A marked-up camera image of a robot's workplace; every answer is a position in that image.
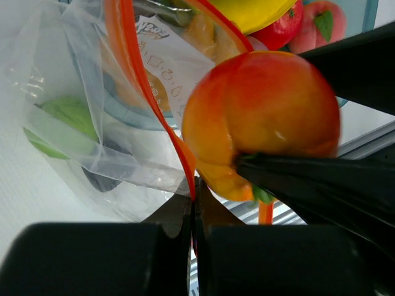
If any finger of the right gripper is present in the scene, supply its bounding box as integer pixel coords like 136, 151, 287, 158
236, 154, 394, 247
300, 22, 394, 115

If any green round vegetable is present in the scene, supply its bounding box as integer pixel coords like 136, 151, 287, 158
23, 96, 99, 160

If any teal plastic food tray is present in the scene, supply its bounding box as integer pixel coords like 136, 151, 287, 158
103, 0, 378, 130

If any clear orange zip top bag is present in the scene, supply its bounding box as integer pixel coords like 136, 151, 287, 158
1, 1, 252, 221

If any yellow banana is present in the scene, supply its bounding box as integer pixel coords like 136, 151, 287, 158
210, 0, 296, 35

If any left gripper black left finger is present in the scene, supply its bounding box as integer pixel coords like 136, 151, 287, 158
1, 194, 192, 295

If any yellow ginger root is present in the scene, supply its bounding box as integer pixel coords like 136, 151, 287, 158
135, 14, 238, 116

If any red apple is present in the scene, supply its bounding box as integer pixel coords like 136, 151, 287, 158
251, 0, 304, 51

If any pink peach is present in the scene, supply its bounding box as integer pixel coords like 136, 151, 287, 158
288, 1, 347, 54

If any dark purple plum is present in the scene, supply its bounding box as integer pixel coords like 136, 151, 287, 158
81, 137, 131, 193

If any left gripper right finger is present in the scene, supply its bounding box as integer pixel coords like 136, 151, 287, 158
194, 180, 394, 295

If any orange red tomato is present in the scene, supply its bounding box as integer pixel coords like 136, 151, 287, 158
181, 51, 341, 202

